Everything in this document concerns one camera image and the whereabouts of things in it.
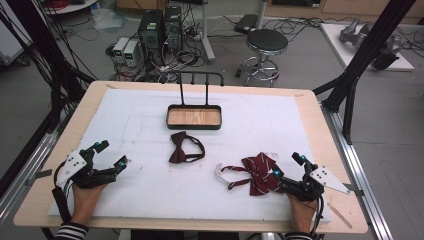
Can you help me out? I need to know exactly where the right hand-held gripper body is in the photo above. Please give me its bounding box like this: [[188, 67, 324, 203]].
[[279, 165, 351, 203]]

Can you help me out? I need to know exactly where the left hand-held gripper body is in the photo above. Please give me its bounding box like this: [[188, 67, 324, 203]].
[[54, 148, 118, 190]]

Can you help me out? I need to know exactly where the red white-striped bow tie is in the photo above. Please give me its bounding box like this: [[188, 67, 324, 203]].
[[214, 152, 284, 197]]

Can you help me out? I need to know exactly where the plain dark maroon bow tie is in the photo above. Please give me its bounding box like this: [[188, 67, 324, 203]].
[[168, 130, 206, 164]]

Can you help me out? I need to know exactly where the black rack with wooden tray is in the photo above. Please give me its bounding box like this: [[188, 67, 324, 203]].
[[159, 70, 225, 131]]

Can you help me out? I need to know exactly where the person's left hand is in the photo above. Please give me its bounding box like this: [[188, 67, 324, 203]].
[[70, 182, 109, 226]]

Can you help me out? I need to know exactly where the person's right hand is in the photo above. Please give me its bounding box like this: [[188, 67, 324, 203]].
[[287, 194, 318, 234]]

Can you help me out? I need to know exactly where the grey metal clip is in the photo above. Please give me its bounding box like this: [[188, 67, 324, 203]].
[[25, 169, 54, 187], [341, 182, 365, 197]]

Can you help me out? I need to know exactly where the white foam mat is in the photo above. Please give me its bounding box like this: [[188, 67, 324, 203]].
[[48, 88, 333, 224]]

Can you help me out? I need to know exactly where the thin wooden stick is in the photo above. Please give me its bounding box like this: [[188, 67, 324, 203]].
[[327, 203, 353, 230]]

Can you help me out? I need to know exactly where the white bench power supply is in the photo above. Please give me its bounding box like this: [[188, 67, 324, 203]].
[[123, 40, 140, 68], [112, 37, 130, 64]]

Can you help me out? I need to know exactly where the white floor platform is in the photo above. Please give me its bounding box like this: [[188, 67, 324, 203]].
[[319, 22, 415, 72]]

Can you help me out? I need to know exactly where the black round stool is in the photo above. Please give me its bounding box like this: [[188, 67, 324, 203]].
[[235, 28, 289, 88]]

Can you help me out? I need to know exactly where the wide black computer tower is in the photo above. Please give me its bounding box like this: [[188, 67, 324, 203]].
[[138, 9, 165, 66]]

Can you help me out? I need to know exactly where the clear plastic bag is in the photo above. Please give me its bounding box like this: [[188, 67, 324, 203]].
[[90, 8, 128, 33]]

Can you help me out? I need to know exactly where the narrow black computer tower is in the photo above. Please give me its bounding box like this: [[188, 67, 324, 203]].
[[163, 5, 184, 54]]

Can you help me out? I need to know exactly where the round white table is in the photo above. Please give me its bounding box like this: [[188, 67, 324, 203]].
[[43, 0, 99, 16]]

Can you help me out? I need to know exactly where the flat black box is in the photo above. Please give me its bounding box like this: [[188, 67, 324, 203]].
[[233, 13, 259, 34]]

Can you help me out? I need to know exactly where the grey desk leg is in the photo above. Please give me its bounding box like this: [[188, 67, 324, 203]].
[[199, 0, 217, 64]]

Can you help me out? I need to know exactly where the right hand-held gripper black cable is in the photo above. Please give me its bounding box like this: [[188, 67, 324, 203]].
[[309, 194, 326, 239]]

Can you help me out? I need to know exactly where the hand-held gripper black cable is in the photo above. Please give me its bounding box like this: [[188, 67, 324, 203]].
[[309, 194, 326, 239], [51, 159, 73, 224]]

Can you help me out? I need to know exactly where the aluminium rail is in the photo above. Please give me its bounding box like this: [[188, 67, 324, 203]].
[[321, 103, 394, 240], [0, 129, 61, 224]]

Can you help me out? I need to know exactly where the left hand-held gripper black cable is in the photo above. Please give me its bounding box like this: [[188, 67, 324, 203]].
[[51, 159, 73, 224]]

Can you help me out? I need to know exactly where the tangle of floor cables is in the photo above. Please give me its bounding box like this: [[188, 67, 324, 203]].
[[106, 39, 208, 83]]

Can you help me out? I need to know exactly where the black metal frame with cables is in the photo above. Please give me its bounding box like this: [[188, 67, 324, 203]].
[[0, 0, 98, 134]]

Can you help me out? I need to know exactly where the black metal frame strut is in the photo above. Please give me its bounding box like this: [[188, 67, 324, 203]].
[[313, 0, 418, 145]]

